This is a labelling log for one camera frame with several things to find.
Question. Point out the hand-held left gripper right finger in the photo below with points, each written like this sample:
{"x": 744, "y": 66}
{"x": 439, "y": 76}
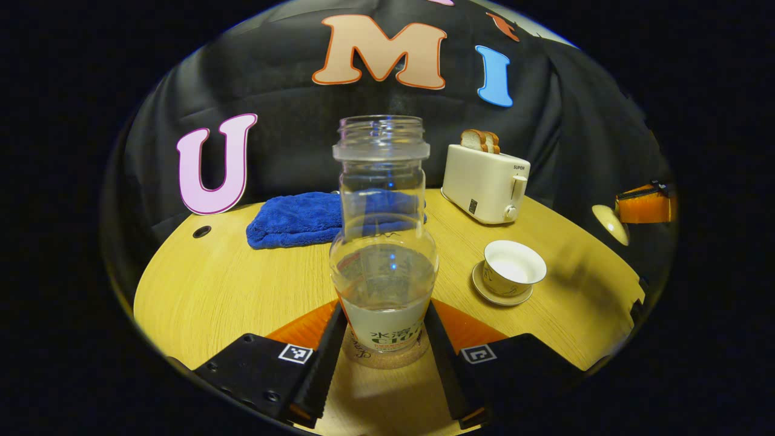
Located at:
{"x": 441, "y": 369}

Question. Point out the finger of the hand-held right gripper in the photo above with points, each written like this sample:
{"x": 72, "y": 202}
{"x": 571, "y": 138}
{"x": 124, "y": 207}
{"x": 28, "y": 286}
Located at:
{"x": 645, "y": 209}

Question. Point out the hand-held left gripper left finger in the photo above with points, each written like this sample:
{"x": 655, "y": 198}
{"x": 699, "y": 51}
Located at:
{"x": 327, "y": 369}

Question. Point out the cream teacup lid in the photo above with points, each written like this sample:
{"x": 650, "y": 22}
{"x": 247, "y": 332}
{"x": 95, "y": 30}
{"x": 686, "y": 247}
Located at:
{"x": 608, "y": 223}

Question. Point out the round cork coaster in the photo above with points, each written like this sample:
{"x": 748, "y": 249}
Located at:
{"x": 387, "y": 361}

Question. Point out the clear plastic water bottle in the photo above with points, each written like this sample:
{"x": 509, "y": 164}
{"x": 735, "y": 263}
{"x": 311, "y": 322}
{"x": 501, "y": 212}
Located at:
{"x": 382, "y": 284}

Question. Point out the cream teacup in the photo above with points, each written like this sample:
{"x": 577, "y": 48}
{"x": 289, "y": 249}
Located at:
{"x": 514, "y": 266}

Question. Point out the cream saucer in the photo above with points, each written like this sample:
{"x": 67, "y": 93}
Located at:
{"x": 484, "y": 293}

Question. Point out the blue towel cloth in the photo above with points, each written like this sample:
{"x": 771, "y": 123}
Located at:
{"x": 290, "y": 221}

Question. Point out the cream toaster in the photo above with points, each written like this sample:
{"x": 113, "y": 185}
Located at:
{"x": 478, "y": 181}

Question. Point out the black backdrop cloth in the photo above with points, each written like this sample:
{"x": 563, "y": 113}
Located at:
{"x": 290, "y": 133}

